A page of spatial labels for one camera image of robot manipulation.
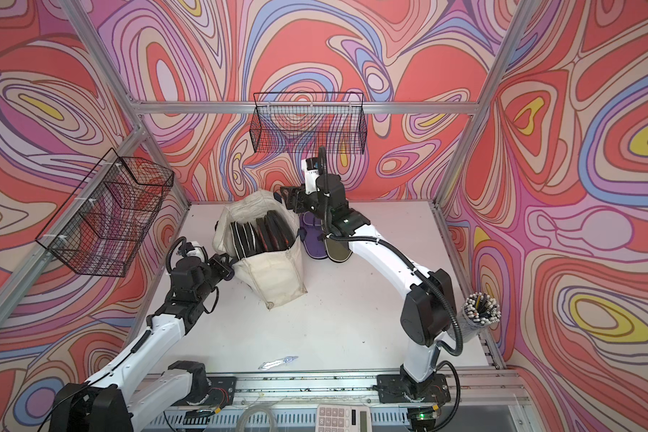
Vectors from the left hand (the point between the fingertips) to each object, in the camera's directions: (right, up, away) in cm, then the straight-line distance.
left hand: (233, 255), depth 83 cm
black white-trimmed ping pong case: (+2, +5, +5) cm, 7 cm away
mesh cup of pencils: (+70, -14, -13) cm, 72 cm away
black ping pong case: (+12, +7, +8) cm, 16 cm away
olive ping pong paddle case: (+34, 0, +16) cm, 37 cm away
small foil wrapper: (+15, -31, -5) cm, 35 cm away
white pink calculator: (+34, -41, -14) cm, 55 cm away
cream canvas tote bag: (+14, -6, -5) cm, 16 cm away
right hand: (+19, +18, -5) cm, 27 cm away
